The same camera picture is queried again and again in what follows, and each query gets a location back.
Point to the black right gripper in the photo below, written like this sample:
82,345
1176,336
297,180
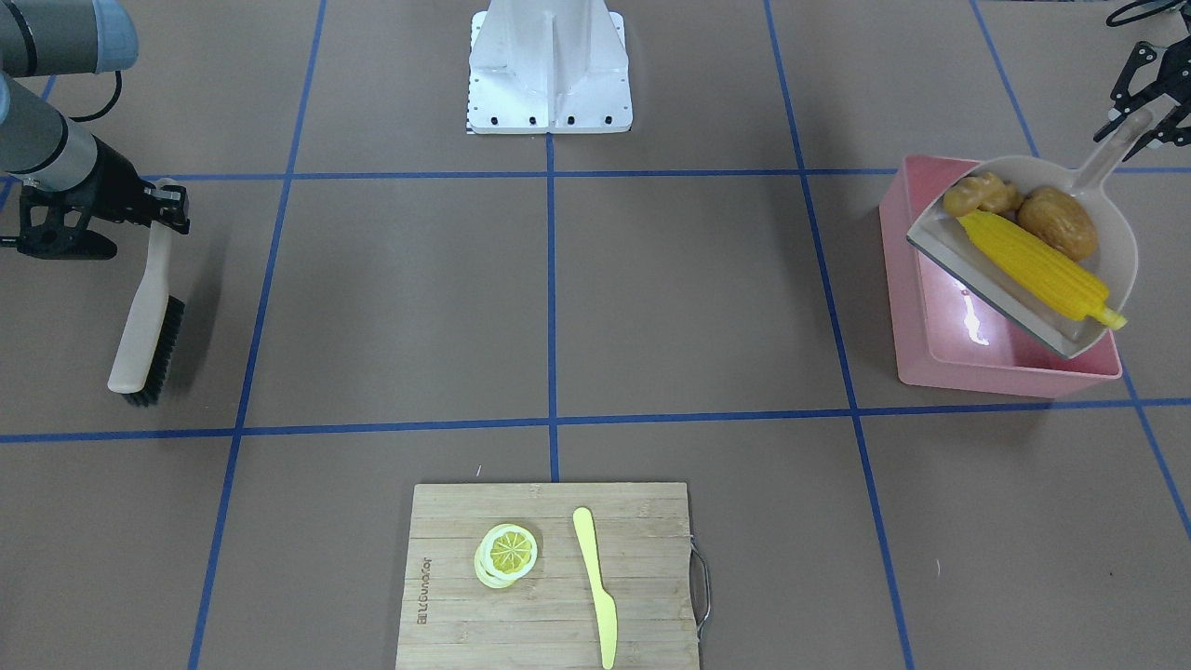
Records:
118,185

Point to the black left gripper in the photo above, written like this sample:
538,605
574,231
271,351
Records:
1141,78

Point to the beige hand brush black bristles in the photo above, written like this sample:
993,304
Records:
143,357

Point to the brown toy potato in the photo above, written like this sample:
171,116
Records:
1059,220

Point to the beige plastic dustpan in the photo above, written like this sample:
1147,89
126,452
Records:
938,236

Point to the yellow toy corn cob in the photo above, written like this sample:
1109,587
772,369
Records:
1055,280

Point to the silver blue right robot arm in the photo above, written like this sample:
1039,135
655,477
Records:
67,176

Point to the pink plastic bin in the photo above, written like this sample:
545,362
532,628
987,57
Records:
947,336

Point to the yellow toy lemon slices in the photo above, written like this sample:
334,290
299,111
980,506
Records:
505,554

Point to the yellow plastic toy knife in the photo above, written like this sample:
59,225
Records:
606,613

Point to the wooden cutting board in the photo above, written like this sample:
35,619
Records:
546,619

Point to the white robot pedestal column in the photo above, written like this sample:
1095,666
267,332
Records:
548,67

